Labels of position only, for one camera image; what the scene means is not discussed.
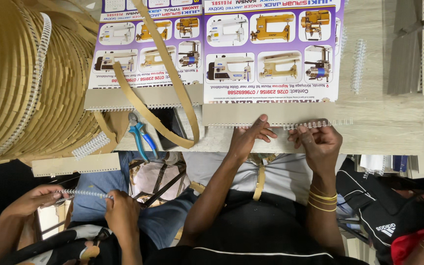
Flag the person's right hand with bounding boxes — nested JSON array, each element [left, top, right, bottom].
[[287, 119, 344, 178]]

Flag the person's left hand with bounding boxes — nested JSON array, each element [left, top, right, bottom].
[[228, 114, 278, 164]]

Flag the long white wire binding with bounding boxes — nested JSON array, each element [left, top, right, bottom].
[[208, 118, 354, 131]]

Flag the purple sewing machine calendar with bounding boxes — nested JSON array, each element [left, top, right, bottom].
[[202, 0, 345, 128], [84, 0, 204, 112]]

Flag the short tan strip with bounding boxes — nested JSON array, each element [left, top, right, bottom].
[[252, 155, 277, 202]]

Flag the gold wrist bangles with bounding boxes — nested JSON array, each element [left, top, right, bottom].
[[307, 187, 338, 213]]

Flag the black phone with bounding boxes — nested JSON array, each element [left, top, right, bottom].
[[149, 106, 188, 152]]

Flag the black bag with white logo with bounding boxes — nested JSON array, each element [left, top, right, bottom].
[[335, 158, 424, 264]]

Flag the loose tan cardboard strip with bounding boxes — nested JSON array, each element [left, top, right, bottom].
[[112, 0, 201, 150]]

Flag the stack of grey cardboard sheets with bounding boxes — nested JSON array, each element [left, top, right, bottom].
[[386, 0, 424, 95]]

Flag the punched grey cardboard strip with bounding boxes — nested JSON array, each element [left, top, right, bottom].
[[32, 152, 121, 178]]

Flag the large coil of tan strips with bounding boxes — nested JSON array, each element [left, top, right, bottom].
[[0, 0, 119, 165]]

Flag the white wire binding strip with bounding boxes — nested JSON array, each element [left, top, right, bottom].
[[0, 13, 53, 159], [351, 39, 367, 95], [55, 188, 114, 202]]

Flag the dark metal stool frame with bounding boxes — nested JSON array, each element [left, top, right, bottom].
[[128, 158, 187, 210]]

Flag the blue handled pliers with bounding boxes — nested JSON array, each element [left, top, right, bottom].
[[128, 112, 160, 163]]

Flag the short white wire binding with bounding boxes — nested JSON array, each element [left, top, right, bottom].
[[71, 131, 112, 160]]

